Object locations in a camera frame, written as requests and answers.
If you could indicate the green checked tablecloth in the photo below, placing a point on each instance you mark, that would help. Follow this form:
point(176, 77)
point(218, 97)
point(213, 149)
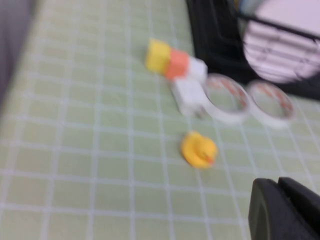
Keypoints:
point(87, 150)

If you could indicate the yellow cube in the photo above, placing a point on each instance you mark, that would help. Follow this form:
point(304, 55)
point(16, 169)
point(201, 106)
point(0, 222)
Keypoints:
point(157, 55)

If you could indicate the pink plate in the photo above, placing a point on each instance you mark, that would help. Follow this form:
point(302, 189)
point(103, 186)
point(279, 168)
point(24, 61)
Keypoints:
point(280, 57)

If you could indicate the orange cube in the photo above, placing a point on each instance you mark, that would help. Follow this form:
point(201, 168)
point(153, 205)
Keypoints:
point(177, 63)

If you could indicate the white charger plug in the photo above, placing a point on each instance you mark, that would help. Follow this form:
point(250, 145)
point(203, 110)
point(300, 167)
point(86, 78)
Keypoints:
point(188, 96)

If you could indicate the white cube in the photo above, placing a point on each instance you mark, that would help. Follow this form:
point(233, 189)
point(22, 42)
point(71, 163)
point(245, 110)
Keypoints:
point(197, 70)

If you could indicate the yellow rubber duck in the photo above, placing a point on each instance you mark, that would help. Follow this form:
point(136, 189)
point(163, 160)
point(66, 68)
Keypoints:
point(197, 150)

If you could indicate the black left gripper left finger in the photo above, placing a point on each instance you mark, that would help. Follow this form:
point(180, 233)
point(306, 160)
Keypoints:
point(270, 215)

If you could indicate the white tape roll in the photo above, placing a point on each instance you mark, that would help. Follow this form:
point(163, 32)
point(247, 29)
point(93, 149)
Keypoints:
point(270, 121)
point(226, 117)

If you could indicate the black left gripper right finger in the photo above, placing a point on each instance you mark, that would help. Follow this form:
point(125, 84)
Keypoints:
point(307, 207)

